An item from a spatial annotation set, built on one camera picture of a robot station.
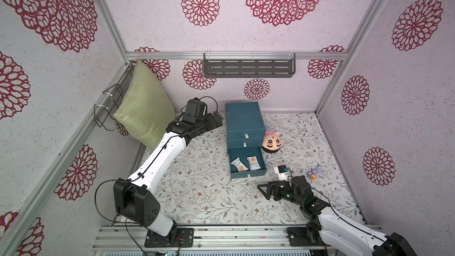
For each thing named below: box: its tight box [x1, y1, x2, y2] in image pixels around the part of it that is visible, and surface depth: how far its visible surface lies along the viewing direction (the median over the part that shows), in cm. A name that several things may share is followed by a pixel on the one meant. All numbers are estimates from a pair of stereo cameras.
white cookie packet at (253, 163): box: [246, 155, 262, 171], surface depth 96 cm
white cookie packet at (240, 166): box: [230, 157, 249, 172], surface depth 96 cm
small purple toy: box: [306, 162, 325, 181], surface depth 92 cm
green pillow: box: [113, 59, 176, 152], surface depth 81 cm
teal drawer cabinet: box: [225, 101, 268, 179], surface depth 92 cm
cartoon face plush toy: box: [261, 127, 285, 154], surface depth 98 cm
